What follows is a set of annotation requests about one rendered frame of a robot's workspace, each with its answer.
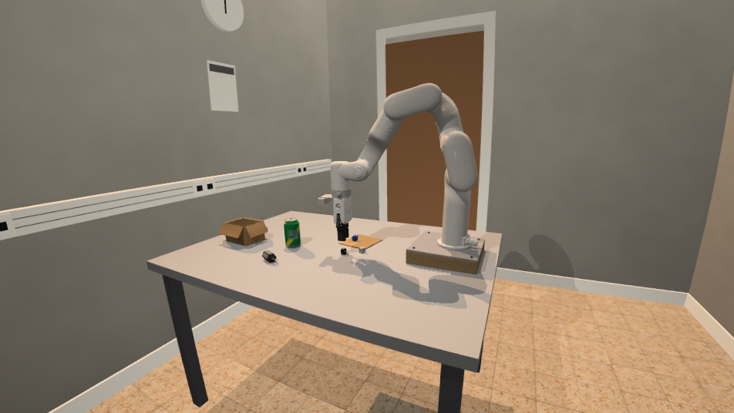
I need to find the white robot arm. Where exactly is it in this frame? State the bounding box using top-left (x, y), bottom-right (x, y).
top-left (318, 83), bottom-right (478, 250)

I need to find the orange flat square mat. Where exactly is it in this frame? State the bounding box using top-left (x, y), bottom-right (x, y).
top-left (339, 234), bottom-right (382, 249)

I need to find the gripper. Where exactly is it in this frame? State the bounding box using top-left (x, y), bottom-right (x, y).
top-left (332, 196), bottom-right (352, 241)

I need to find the green drink can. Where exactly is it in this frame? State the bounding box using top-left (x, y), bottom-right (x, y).
top-left (284, 218), bottom-right (301, 248)

